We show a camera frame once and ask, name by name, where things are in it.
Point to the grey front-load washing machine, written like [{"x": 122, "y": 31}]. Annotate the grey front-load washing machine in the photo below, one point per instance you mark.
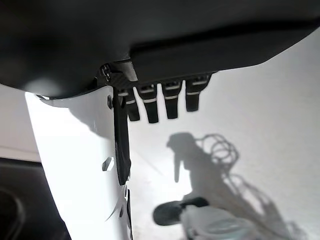
[{"x": 25, "y": 200}]

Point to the robot right leg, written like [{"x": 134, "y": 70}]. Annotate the robot right leg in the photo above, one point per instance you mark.
[{"x": 195, "y": 220}]

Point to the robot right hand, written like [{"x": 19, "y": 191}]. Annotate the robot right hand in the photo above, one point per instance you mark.
[{"x": 160, "y": 32}]

